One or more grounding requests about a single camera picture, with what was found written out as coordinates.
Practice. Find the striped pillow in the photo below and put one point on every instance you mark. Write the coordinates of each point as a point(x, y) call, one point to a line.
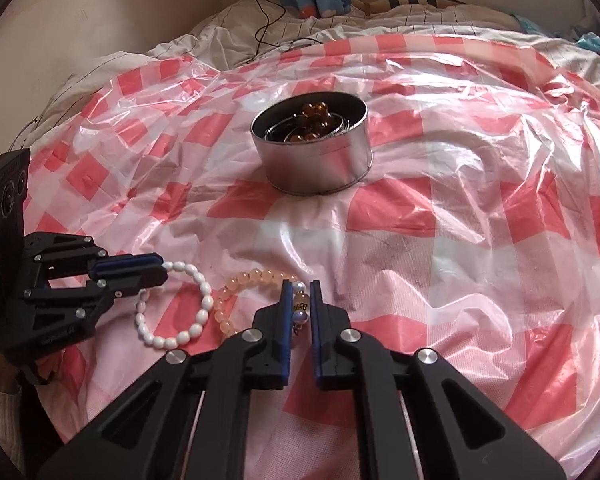
point(410, 1)

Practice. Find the round metal tin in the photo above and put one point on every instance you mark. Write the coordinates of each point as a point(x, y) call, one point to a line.
point(320, 165)

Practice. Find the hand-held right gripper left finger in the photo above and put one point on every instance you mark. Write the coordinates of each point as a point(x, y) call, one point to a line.
point(283, 330)

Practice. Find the red checkered plastic sheet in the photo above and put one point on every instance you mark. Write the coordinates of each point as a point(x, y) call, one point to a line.
point(430, 220)

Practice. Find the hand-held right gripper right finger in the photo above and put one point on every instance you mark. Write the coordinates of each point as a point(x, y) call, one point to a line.
point(316, 340)

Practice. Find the white bed sheet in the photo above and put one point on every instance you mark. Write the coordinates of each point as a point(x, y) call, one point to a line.
point(420, 20)

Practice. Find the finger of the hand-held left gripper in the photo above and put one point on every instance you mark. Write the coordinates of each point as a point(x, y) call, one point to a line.
point(125, 264)
point(140, 280)

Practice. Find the blue plastic bag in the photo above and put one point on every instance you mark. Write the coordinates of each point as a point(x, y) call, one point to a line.
point(592, 41)

